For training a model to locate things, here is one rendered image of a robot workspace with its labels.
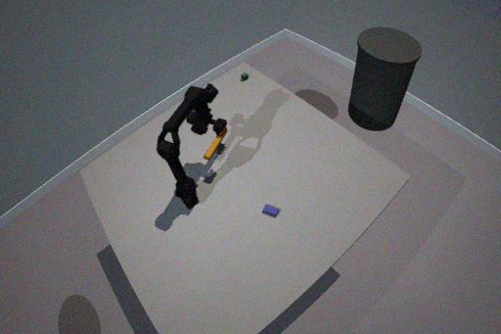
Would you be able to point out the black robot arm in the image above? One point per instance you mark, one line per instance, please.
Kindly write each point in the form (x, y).
(196, 99)

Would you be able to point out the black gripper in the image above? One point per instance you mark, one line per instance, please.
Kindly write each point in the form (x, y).
(218, 125)

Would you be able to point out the blue rectangular block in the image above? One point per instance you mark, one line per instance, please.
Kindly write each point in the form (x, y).
(270, 210)

